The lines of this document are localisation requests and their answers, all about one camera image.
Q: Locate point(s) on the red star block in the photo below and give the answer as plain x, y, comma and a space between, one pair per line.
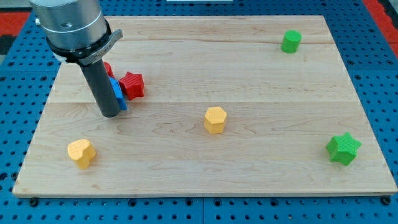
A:
132, 85

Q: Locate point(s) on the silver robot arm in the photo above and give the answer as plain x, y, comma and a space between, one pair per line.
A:
76, 30

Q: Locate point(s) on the blue cube block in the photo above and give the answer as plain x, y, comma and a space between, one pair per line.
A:
118, 93

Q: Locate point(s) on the red circle block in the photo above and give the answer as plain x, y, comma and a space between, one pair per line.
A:
108, 69

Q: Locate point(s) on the green star block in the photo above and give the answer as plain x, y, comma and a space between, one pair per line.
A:
343, 148

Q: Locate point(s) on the yellow hexagon block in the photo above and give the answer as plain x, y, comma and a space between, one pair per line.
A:
215, 120

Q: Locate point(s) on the wooden board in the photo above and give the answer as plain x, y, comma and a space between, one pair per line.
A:
282, 108

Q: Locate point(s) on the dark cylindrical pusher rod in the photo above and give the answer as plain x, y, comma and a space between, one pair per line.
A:
101, 88

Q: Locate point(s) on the green cylinder block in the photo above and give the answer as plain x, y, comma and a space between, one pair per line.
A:
291, 41

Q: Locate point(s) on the yellow heart block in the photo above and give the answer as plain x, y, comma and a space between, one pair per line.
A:
81, 152

